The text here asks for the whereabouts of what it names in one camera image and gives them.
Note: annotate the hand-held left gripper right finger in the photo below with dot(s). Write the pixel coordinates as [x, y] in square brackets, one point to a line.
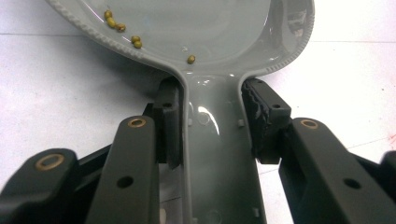
[264, 124]

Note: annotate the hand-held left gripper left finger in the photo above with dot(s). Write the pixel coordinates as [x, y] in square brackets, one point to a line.
[168, 124]

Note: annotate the grey dustpan with orange edge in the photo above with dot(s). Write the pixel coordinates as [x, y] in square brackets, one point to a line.
[218, 140]

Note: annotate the pile of small beans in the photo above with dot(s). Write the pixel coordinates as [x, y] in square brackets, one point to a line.
[191, 59]

